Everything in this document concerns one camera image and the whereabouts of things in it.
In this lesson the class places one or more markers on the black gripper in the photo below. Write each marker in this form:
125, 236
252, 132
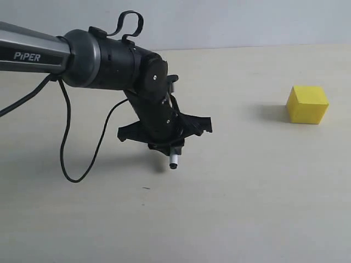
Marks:
161, 125

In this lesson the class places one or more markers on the black and white marker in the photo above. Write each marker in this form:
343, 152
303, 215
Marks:
173, 159

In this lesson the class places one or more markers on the yellow cube block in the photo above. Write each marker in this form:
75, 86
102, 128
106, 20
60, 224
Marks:
306, 104

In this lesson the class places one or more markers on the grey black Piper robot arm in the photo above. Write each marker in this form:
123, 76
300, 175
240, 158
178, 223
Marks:
85, 60

